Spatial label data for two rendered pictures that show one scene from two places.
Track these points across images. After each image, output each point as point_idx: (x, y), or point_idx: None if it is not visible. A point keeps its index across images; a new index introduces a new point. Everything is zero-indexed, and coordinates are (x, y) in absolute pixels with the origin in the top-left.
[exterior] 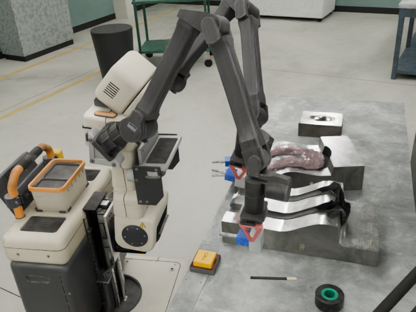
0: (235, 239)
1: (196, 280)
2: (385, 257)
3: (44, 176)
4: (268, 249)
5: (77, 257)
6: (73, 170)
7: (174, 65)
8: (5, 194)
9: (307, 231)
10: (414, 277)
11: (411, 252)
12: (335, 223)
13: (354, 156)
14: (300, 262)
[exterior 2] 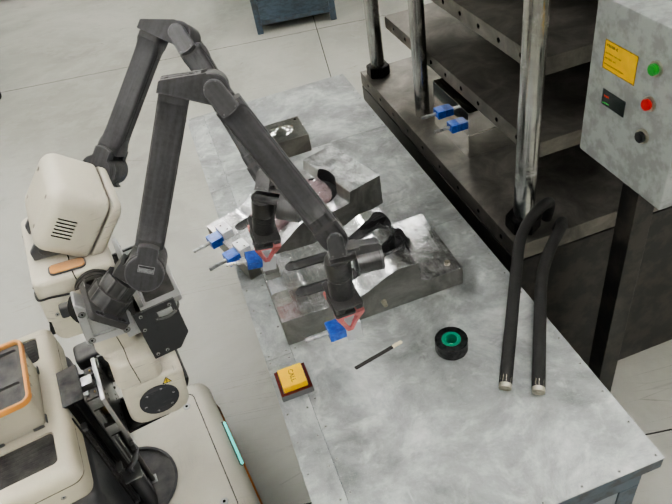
0: (304, 334)
1: (300, 407)
2: (463, 268)
3: None
4: None
5: (95, 473)
6: (12, 362)
7: (176, 162)
8: None
9: (385, 283)
10: (518, 277)
11: (481, 249)
12: (412, 259)
13: (359, 168)
14: (390, 321)
